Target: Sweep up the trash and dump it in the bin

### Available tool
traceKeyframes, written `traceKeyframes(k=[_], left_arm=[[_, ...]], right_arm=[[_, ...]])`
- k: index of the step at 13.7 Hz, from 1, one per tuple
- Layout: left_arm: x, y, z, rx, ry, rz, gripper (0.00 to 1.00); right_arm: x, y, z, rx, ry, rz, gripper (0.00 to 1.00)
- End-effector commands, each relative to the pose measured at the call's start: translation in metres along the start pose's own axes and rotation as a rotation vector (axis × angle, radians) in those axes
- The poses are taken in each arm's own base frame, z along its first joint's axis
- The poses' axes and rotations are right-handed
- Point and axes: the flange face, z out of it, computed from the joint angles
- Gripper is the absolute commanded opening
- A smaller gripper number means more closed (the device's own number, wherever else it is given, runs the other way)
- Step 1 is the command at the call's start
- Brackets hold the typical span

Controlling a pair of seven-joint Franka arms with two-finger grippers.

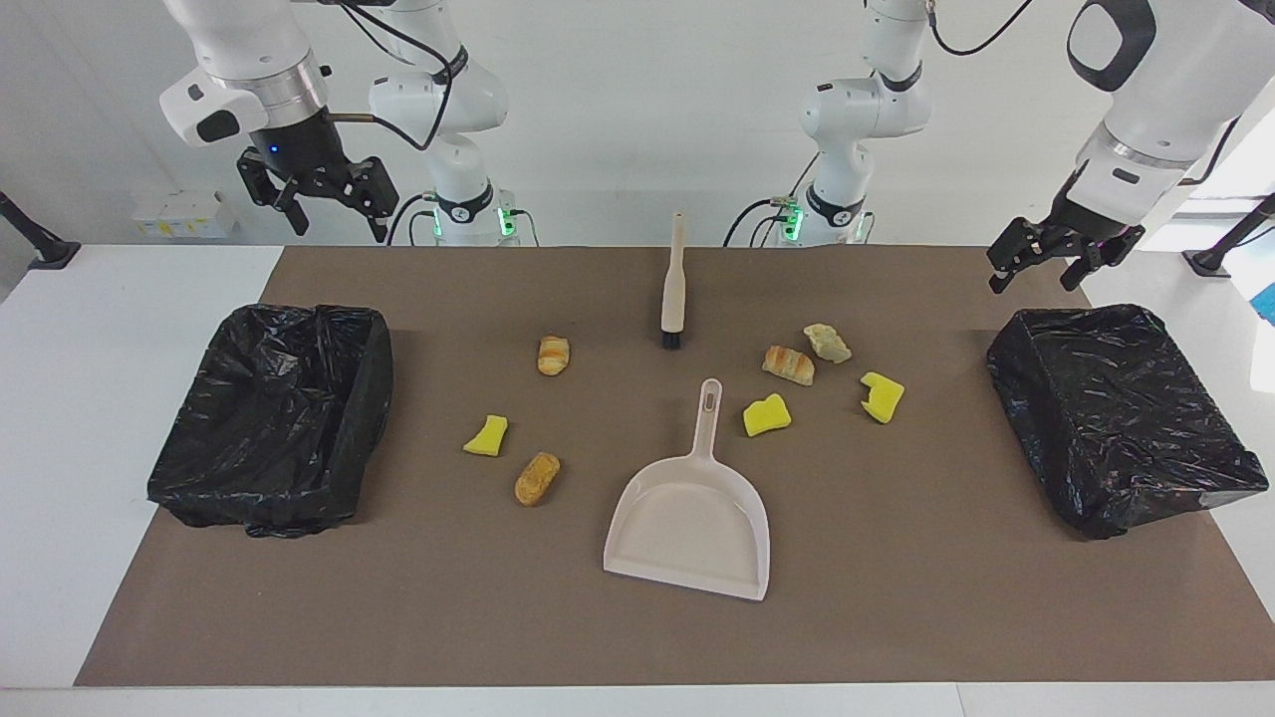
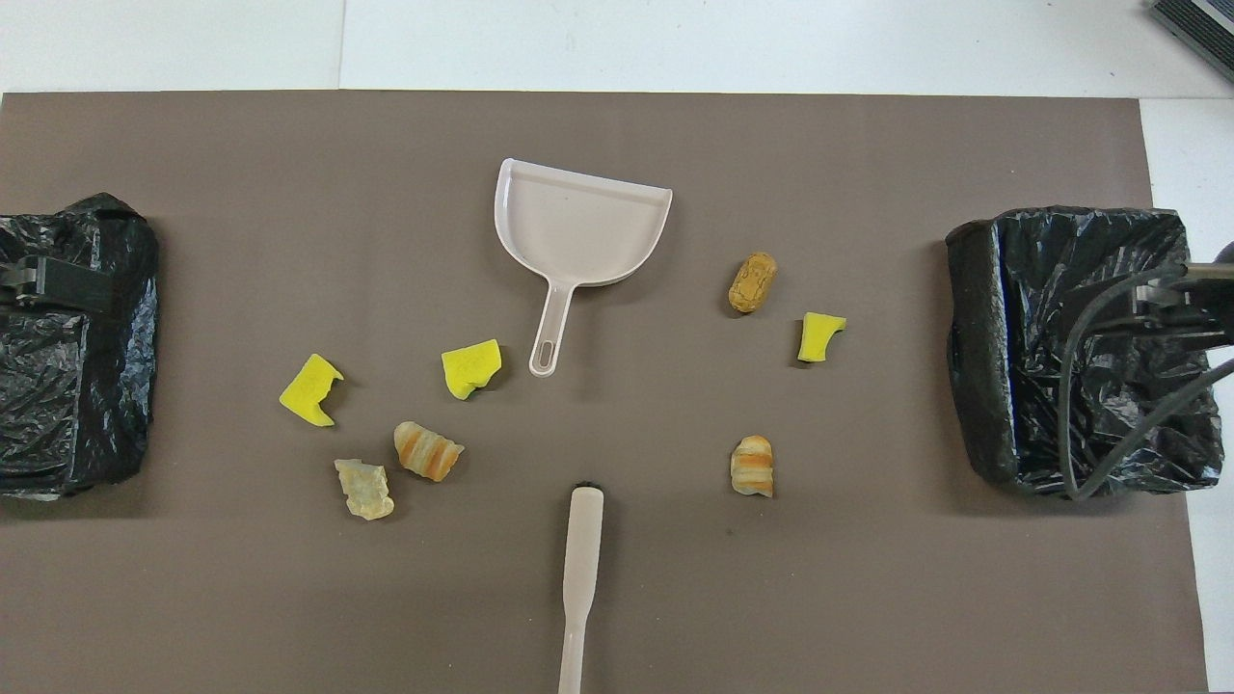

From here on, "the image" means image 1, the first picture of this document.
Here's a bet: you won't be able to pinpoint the notched yellow sponge piece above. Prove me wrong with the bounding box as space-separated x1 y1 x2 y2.
860 371 906 425

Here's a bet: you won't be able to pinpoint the pale green sponge piece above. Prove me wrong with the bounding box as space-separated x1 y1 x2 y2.
803 323 854 364

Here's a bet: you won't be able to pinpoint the striped orange bread chunk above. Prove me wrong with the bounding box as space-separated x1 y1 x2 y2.
762 345 816 386

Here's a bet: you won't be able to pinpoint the small yellow sponge piece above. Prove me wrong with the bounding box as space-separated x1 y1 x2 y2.
462 415 509 458

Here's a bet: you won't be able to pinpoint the brown oblong bread roll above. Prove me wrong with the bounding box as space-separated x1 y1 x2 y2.
514 452 561 507

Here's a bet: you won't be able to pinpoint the beige hand brush black bristles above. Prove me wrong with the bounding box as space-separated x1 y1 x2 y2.
660 211 690 350

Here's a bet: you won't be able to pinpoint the beige plastic dustpan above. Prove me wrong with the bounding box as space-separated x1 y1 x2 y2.
603 378 771 602

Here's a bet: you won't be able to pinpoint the bin with glossy black bag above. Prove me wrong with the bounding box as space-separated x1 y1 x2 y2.
986 304 1271 541
146 304 394 539

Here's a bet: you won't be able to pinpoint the white box with yellow labels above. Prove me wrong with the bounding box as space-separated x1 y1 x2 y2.
132 189 240 238

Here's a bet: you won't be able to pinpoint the brown table mat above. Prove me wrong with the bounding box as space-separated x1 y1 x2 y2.
75 246 1275 688

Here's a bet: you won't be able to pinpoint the black base cable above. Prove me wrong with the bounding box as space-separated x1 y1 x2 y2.
386 194 439 247
722 194 798 247

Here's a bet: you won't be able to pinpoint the black camera stand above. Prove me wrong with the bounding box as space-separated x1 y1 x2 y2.
1182 192 1275 278
0 191 81 270

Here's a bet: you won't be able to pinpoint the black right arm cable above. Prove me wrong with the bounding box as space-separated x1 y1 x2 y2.
319 0 469 152

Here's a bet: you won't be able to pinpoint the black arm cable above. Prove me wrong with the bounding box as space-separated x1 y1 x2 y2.
926 0 1037 57
319 0 469 152

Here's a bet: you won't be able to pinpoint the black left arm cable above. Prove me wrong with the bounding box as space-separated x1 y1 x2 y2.
926 0 1037 57

